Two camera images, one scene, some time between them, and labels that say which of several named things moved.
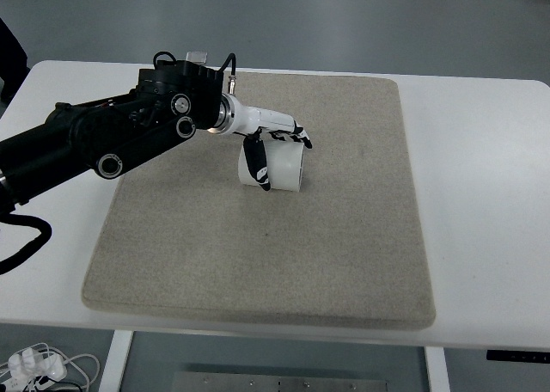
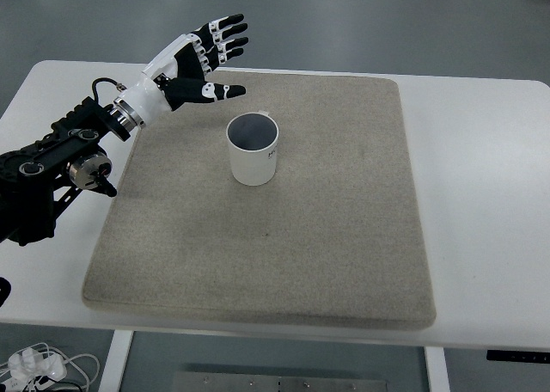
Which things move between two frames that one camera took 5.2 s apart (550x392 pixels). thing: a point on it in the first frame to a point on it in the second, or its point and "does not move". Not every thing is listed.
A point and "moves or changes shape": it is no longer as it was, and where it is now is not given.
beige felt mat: x=181 y=238 does not move
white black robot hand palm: x=235 y=117 to x=188 y=59
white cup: x=284 y=162 moves or changes shape
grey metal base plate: x=221 y=382 does not move
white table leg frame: x=120 y=343 does not move
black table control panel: x=518 y=355 does not move
